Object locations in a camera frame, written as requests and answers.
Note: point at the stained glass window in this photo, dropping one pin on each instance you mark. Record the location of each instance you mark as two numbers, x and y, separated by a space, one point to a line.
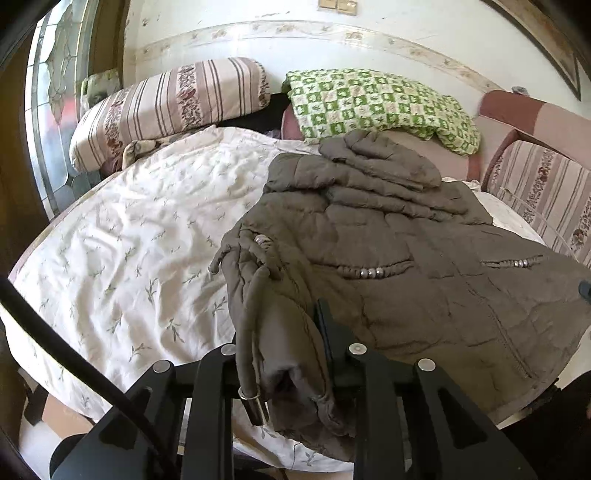
55 115

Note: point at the brass wall switch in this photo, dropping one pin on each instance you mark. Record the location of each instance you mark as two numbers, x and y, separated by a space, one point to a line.
327 3
347 4

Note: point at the long striped floral pillow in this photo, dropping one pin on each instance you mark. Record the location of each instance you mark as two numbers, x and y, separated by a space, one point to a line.
161 101

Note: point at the grey-brown hooded puffer jacket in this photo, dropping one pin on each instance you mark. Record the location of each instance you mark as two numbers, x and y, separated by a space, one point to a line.
415 304

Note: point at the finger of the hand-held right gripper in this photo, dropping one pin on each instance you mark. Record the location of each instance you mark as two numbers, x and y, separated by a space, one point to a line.
586 293

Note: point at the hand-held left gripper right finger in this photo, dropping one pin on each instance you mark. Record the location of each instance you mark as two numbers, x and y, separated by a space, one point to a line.
330 332

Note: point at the person's dark clothing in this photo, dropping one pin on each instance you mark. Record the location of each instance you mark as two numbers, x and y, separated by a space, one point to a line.
554 429

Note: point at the pink padded cushion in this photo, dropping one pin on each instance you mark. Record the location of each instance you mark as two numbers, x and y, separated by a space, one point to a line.
503 110

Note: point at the white leaf-print quilt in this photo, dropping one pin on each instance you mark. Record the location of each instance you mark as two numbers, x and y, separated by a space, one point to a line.
138 240

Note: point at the green checked blanket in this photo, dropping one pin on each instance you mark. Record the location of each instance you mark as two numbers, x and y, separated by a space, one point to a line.
369 101

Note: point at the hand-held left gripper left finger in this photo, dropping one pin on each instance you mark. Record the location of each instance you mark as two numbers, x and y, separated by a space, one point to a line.
217 392

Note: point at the brown box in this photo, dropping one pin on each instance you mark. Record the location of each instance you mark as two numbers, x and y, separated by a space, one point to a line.
57 410

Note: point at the small floral pillow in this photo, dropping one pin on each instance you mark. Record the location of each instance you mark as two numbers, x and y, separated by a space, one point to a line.
99 87

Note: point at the flat striped floral pillow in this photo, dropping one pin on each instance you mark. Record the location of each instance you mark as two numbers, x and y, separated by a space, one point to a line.
545 194

